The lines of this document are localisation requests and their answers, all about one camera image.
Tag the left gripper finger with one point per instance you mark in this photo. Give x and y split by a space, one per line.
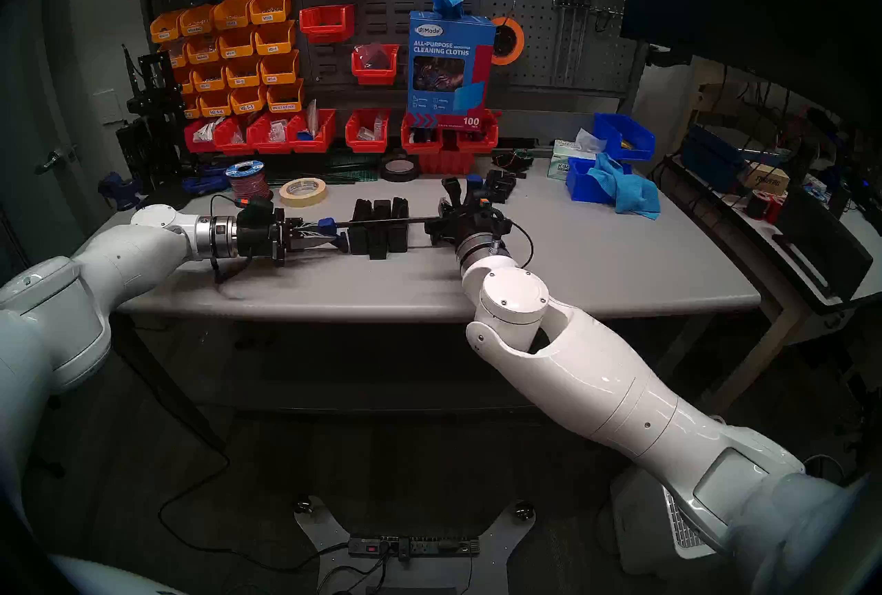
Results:
303 229
306 243

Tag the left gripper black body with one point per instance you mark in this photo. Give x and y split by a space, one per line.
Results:
258 239

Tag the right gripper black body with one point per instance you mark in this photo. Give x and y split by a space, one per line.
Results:
465 225

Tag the blue black bar clamp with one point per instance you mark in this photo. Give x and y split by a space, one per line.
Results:
327 227

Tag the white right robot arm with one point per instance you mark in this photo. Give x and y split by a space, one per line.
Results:
592 380

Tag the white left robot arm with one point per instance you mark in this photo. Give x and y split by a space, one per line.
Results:
89 297

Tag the small black printed parts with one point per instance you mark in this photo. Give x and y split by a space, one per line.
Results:
503 181

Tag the printed brown cardboard box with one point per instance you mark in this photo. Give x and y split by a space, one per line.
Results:
768 179

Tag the cream masking tape roll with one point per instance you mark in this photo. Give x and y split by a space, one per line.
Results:
286 194

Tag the red nested bin stack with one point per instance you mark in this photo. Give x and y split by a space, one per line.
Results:
444 161

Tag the blue hand tool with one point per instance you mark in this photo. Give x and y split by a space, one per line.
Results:
207 181

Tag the black tape roll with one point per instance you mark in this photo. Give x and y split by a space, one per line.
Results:
400 179

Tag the green cutting mat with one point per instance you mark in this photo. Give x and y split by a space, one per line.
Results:
358 163

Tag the red plastic storage bin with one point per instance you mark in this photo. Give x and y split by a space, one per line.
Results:
374 71
231 141
327 23
269 137
479 137
367 132
200 140
422 140
311 133

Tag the green white tissue box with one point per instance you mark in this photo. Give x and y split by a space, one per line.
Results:
561 163

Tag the blue plastic storage bin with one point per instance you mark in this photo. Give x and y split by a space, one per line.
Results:
579 183
623 135

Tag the yellow plastic parts bin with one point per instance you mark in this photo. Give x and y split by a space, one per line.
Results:
284 97
274 39
176 56
203 49
165 28
196 22
209 78
279 69
191 109
270 9
232 15
248 100
185 81
215 106
242 73
236 44

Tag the small blue bench vise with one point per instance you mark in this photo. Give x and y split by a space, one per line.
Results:
120 188

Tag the blue cleaning cloths box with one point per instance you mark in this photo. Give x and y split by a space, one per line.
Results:
448 70

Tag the blue microfiber cloth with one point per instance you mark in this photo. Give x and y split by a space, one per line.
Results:
630 190

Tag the grey pegboard back panel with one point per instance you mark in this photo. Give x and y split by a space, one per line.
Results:
400 15

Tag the black metal carabiner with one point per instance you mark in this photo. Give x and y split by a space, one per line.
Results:
603 19

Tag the dark blue equipment box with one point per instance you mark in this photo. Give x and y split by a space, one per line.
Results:
710 156

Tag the black caster wheel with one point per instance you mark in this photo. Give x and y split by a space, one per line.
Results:
524 511
303 505

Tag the grey door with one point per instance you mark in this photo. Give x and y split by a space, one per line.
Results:
41 84

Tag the black power strip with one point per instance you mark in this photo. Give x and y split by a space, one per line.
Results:
413 545

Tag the white side desk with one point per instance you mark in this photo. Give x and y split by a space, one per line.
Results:
778 325

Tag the white air purifier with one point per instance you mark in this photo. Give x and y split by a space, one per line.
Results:
641 518

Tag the black flat equipment case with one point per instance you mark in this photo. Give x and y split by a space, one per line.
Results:
820 242

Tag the white robot torso shell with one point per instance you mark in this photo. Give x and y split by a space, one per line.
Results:
103 580

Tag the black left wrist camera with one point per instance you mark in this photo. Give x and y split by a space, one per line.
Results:
255 206

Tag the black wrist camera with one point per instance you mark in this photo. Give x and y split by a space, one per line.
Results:
484 197
255 206

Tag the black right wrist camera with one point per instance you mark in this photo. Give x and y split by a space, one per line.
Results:
484 197

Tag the white wall switch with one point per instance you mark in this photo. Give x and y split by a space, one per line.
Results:
107 106

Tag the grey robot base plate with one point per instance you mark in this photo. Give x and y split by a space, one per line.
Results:
324 531

